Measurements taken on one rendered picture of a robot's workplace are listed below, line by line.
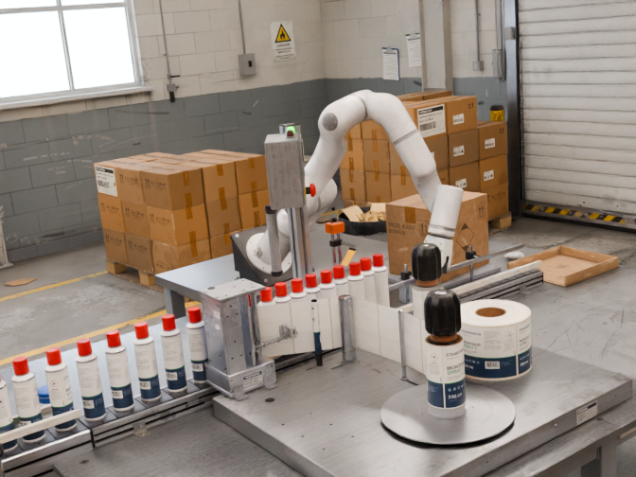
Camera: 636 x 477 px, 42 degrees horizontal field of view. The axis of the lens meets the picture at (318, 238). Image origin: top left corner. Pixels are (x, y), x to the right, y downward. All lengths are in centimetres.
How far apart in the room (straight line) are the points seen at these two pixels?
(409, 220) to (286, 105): 608
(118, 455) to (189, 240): 382
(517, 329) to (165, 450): 90
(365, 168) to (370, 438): 474
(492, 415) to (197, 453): 69
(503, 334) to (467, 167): 453
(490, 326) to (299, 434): 54
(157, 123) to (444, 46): 278
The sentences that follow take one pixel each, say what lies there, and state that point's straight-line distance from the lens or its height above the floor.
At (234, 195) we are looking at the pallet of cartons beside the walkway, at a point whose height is 65.
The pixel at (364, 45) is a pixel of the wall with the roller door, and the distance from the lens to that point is 881.
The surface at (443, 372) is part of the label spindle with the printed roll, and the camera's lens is 189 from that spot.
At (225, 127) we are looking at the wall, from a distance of 857.
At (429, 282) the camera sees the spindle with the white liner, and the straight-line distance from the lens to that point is 226.
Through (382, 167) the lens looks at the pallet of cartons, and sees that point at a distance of 637.
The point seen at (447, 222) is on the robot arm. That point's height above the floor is 114.
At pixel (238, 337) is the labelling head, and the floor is 103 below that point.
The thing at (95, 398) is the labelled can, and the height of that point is 94.
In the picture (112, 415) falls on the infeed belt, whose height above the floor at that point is 88.
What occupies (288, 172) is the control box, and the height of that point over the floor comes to 139.
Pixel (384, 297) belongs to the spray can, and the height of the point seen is 95.
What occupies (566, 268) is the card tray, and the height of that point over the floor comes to 83.
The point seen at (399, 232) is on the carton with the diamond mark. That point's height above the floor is 102.
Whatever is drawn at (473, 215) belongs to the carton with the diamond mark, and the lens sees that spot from 309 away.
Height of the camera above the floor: 177
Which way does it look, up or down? 14 degrees down
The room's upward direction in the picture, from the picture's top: 5 degrees counter-clockwise
